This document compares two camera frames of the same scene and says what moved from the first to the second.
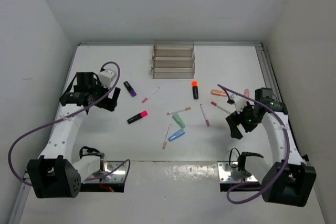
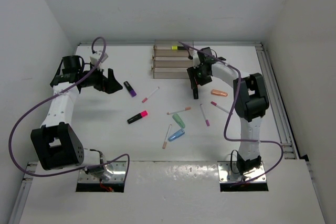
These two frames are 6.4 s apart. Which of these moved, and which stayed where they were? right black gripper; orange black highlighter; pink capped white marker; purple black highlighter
Moved: right black gripper
Stayed: orange black highlighter; pink capped white marker; purple black highlighter
